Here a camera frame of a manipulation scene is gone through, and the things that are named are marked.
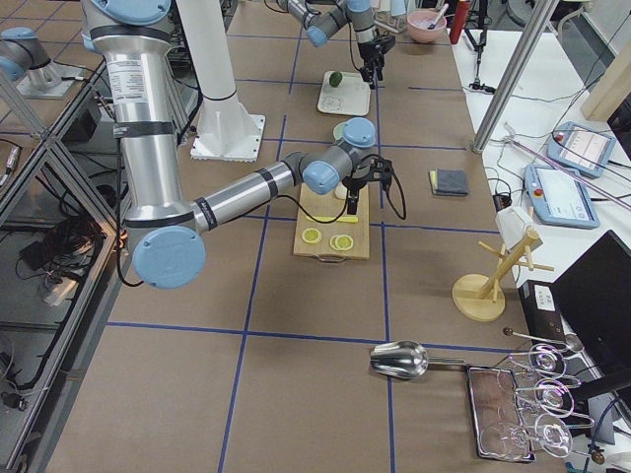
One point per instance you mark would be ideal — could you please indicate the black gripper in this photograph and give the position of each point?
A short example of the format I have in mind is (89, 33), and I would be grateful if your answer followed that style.
(353, 185)
(369, 53)

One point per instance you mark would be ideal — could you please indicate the white steamed bun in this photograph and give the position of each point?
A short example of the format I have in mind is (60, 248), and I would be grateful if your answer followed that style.
(340, 192)

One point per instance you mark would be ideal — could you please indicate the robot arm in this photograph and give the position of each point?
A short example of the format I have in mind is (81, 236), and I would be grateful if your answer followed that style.
(322, 20)
(164, 230)

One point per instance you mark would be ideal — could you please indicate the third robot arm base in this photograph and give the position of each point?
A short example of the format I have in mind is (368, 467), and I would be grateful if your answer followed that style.
(26, 62)

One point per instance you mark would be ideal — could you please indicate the pink bowl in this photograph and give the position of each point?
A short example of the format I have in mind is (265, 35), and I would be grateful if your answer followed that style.
(423, 27)

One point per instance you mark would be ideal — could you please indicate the mint green bowl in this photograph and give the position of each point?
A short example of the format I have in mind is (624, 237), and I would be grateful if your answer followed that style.
(338, 131)

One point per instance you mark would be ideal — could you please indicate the white bear tray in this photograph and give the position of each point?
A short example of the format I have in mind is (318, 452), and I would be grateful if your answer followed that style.
(351, 97)

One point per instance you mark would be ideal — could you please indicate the green avocado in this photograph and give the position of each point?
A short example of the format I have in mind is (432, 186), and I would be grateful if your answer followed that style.
(335, 79)

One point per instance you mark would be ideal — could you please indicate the yellow plastic knife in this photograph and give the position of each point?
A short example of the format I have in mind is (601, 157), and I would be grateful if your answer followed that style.
(332, 220)

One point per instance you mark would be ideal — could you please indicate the bamboo cutting board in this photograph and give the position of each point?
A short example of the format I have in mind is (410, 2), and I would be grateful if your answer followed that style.
(326, 233)

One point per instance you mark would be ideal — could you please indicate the lemon slice upper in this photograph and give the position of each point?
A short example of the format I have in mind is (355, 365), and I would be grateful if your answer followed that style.
(311, 236)

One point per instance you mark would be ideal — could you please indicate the yellow sponge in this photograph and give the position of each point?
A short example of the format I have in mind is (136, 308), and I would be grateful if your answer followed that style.
(434, 180)

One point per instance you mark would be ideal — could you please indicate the grey folded cloth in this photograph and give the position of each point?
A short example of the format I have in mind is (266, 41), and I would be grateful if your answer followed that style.
(450, 182)

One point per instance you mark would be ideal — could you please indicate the red cylinder bottle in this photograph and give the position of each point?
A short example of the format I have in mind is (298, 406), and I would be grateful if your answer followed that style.
(459, 20)

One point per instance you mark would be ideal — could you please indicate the black tripod stick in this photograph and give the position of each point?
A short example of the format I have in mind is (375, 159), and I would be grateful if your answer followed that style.
(478, 45)

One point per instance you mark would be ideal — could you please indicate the wooden mug tree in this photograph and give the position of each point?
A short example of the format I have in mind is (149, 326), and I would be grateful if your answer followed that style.
(480, 297)

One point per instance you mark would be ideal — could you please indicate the metal scoop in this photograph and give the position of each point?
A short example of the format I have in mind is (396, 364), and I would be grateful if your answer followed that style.
(409, 360)

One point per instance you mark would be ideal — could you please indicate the teach pendant near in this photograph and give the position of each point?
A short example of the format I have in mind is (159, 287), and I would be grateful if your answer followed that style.
(559, 198)

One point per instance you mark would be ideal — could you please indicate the teach pendant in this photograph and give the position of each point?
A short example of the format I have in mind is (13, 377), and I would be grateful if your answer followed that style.
(559, 198)
(578, 147)

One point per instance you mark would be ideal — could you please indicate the teach pendant far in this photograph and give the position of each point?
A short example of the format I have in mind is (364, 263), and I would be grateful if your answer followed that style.
(578, 147)

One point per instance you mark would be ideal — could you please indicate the black laptop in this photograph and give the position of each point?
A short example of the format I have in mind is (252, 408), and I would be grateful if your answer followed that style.
(593, 296)

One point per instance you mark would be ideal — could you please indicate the dark glass tray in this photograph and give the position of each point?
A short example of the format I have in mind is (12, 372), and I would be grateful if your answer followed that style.
(491, 393)

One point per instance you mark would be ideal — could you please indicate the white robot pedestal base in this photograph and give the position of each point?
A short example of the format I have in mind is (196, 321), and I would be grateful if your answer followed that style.
(225, 130)

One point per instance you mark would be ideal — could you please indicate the aluminium frame post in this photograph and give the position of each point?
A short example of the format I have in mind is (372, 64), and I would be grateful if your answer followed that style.
(528, 41)

